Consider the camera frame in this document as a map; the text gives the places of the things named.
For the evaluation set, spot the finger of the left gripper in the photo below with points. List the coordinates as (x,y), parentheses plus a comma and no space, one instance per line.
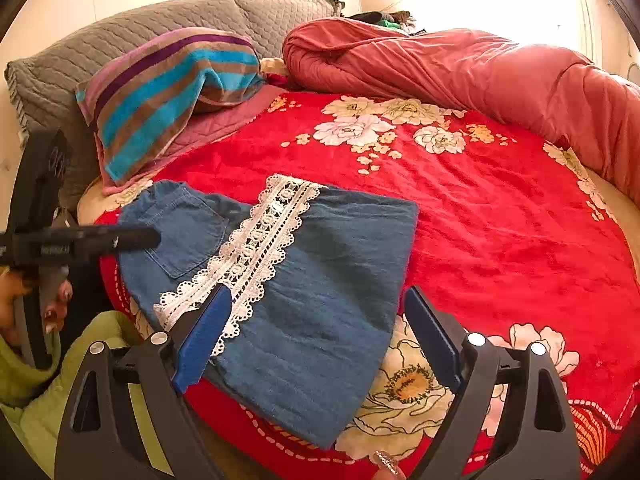
(58,247)

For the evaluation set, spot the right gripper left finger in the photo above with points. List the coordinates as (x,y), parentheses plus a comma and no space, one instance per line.
(202,334)

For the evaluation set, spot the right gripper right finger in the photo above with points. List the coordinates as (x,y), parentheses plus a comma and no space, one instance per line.
(536,436)

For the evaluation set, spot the blue denim lace-trimmed pants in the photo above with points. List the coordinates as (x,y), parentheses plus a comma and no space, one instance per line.
(315,274)

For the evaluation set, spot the green sleeved left forearm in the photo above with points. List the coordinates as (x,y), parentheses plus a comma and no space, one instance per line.
(20,382)

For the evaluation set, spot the left hand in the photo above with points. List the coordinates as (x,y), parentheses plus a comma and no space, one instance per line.
(19,298)

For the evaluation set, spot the right hand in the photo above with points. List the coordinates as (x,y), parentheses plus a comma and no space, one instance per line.
(388,468)

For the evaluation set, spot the green clothed lap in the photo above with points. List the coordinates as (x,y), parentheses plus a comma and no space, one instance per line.
(29,435)

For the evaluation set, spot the grey quilted headboard cushion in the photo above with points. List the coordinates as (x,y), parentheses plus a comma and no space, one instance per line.
(41,87)

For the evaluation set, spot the striped towel covered pillow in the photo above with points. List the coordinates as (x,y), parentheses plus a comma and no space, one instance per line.
(137,104)

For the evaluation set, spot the pink quilted pillow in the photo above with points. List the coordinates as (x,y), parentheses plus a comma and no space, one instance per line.
(201,129)

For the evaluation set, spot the red floral bed blanket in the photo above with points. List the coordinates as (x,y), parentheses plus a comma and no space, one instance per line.
(512,238)

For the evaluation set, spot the rust red rolled duvet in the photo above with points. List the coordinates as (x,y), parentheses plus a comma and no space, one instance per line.
(552,91)

